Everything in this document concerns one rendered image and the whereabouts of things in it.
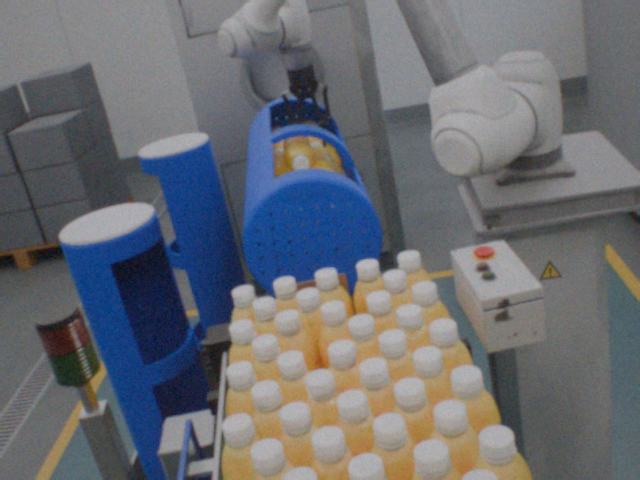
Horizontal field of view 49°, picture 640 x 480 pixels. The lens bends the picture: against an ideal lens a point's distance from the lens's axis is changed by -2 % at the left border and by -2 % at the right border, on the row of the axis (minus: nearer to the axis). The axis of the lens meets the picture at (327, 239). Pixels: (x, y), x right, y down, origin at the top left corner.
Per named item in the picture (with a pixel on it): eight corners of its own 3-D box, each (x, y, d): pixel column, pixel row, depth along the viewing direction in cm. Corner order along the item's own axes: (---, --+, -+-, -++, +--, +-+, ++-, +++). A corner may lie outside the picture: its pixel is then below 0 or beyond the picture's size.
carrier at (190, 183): (236, 314, 333) (183, 342, 318) (187, 133, 300) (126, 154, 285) (271, 332, 312) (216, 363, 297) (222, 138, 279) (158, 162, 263)
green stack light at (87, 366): (104, 358, 104) (94, 329, 102) (96, 382, 98) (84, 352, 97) (63, 366, 104) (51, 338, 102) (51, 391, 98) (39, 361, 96)
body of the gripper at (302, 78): (313, 61, 201) (320, 93, 204) (284, 67, 201) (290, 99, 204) (315, 65, 194) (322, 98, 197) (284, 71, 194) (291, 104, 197)
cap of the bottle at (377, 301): (371, 300, 119) (369, 290, 118) (394, 299, 117) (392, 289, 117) (365, 312, 115) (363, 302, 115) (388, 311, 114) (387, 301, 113)
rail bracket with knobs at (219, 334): (262, 361, 146) (250, 317, 142) (262, 380, 140) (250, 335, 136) (214, 370, 146) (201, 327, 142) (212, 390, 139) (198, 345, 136)
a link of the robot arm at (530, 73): (574, 135, 167) (571, 43, 158) (541, 164, 156) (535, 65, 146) (512, 130, 178) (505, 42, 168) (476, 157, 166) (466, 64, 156)
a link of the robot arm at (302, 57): (278, 47, 199) (283, 68, 202) (279, 51, 191) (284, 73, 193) (310, 40, 199) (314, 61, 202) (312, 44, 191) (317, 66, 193)
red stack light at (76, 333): (94, 328, 102) (85, 305, 101) (84, 351, 97) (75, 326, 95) (51, 337, 102) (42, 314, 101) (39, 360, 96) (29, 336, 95)
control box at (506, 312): (508, 287, 134) (503, 237, 130) (547, 341, 115) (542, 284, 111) (456, 299, 134) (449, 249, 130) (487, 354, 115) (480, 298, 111)
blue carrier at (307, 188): (342, 178, 233) (334, 90, 222) (387, 299, 152) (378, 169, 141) (255, 188, 232) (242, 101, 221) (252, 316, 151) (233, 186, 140)
